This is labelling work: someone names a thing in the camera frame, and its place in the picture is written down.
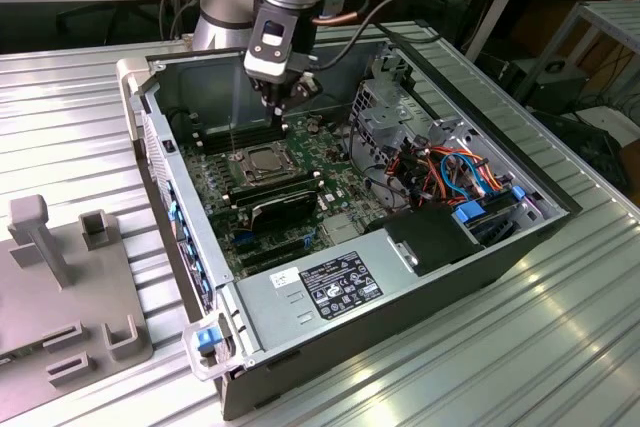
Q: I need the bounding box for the blue case latch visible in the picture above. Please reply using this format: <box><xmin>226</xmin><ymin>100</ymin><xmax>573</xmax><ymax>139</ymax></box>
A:
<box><xmin>196</xmin><ymin>329</ymin><xmax>221</xmax><ymax>356</ymax></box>

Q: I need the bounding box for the black expansion slot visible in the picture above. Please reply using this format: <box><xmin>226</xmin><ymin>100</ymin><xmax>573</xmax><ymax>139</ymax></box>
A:
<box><xmin>242</xmin><ymin>246</ymin><xmax>309</xmax><ymax>273</ymax></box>
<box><xmin>238</xmin><ymin>236</ymin><xmax>307</xmax><ymax>261</ymax></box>

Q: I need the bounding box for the grey power supply unit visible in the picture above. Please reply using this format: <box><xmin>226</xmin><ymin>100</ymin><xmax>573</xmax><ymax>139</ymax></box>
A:
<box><xmin>233</xmin><ymin>232</ymin><xmax>419</xmax><ymax>367</ymax></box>

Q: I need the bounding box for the green motherboard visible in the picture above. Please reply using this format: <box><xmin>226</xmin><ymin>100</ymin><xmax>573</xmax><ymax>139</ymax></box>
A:
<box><xmin>174</xmin><ymin>114</ymin><xmax>389</xmax><ymax>282</ymax></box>

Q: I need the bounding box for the black wire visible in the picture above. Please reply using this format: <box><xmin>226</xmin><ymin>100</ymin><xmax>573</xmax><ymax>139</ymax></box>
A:
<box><xmin>348</xmin><ymin>119</ymin><xmax>401</xmax><ymax>208</ymax></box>

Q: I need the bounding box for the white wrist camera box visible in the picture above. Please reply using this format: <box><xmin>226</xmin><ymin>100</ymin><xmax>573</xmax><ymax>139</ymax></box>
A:
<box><xmin>243</xmin><ymin>7</ymin><xmax>297</xmax><ymax>84</ymax></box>

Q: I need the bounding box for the blue wire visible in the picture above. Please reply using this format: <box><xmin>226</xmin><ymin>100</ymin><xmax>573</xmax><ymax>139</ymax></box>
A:
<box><xmin>439</xmin><ymin>150</ymin><xmax>489</xmax><ymax>198</ymax></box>

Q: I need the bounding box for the metal shelf rack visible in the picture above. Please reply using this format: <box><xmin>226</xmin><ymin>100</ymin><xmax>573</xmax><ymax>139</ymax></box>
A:
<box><xmin>547</xmin><ymin>0</ymin><xmax>640</xmax><ymax>113</ymax></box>

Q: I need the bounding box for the metal socket cover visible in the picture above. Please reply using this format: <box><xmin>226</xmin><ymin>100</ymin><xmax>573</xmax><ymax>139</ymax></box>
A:
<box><xmin>241</xmin><ymin>144</ymin><xmax>297</xmax><ymax>187</ymax></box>

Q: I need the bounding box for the silver CPU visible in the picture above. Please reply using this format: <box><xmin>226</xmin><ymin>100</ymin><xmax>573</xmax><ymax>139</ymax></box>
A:
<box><xmin>249</xmin><ymin>148</ymin><xmax>287</xmax><ymax>174</ymax></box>

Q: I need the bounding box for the open PC case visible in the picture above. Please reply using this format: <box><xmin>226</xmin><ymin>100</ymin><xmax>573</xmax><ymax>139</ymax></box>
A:
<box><xmin>115</xmin><ymin>32</ymin><xmax>584</xmax><ymax>422</ymax></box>

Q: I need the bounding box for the metal disk bay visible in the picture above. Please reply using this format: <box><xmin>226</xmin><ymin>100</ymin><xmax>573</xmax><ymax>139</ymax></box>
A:
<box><xmin>424</xmin><ymin>115</ymin><xmax>571</xmax><ymax>251</ymax></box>

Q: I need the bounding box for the grey parts rack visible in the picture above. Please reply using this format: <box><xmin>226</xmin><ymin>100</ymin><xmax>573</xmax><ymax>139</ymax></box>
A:
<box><xmin>0</xmin><ymin>194</ymin><xmax>154</xmax><ymax>418</ymax></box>

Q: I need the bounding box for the orange wire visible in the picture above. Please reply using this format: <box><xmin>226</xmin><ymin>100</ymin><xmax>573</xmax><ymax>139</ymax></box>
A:
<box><xmin>424</xmin><ymin>145</ymin><xmax>504</xmax><ymax>193</ymax></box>

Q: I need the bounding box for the red wire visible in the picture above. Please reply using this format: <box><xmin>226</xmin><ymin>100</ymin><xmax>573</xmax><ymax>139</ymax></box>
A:
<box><xmin>392</xmin><ymin>154</ymin><xmax>432</xmax><ymax>201</ymax></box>

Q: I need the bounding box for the clear plastic corner handle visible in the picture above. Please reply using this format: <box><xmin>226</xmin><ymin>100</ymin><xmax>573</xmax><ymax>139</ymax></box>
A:
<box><xmin>182</xmin><ymin>314</ymin><xmax>237</xmax><ymax>383</ymax></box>

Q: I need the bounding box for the black RAM slot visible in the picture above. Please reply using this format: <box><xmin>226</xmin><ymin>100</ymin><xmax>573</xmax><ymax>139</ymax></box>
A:
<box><xmin>203</xmin><ymin>130</ymin><xmax>291</xmax><ymax>154</ymax></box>
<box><xmin>192</xmin><ymin>116</ymin><xmax>284</xmax><ymax>141</ymax></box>
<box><xmin>195</xmin><ymin>121</ymin><xmax>286</xmax><ymax>145</ymax></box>
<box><xmin>232</xmin><ymin>181</ymin><xmax>324</xmax><ymax>208</ymax></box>
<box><xmin>199</xmin><ymin>125</ymin><xmax>289</xmax><ymax>149</ymax></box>
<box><xmin>225</xmin><ymin>170</ymin><xmax>321</xmax><ymax>197</ymax></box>
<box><xmin>228</xmin><ymin>175</ymin><xmax>324</xmax><ymax>202</ymax></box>

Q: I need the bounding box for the silver chipset heatsink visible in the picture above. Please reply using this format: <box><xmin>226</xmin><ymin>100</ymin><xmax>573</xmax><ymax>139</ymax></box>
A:
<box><xmin>319</xmin><ymin>216</ymin><xmax>364</xmax><ymax>246</ymax></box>

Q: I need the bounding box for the graphics card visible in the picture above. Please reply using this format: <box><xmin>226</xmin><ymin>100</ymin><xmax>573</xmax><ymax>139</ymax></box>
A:
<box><xmin>248</xmin><ymin>189</ymin><xmax>319</xmax><ymax>236</ymax></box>

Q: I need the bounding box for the blue disk carrier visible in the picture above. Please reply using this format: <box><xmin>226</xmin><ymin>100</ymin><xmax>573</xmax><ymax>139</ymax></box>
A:
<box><xmin>452</xmin><ymin>199</ymin><xmax>519</xmax><ymax>246</ymax></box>

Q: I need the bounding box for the CPU socket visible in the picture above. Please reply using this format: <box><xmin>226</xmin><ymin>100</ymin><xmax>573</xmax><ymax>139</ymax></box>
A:
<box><xmin>238</xmin><ymin>143</ymin><xmax>299</xmax><ymax>189</ymax></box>

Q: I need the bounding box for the metal drive cage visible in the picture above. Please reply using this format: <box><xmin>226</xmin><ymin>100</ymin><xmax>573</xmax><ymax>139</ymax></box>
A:
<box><xmin>349</xmin><ymin>77</ymin><xmax>436</xmax><ymax>183</ymax></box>

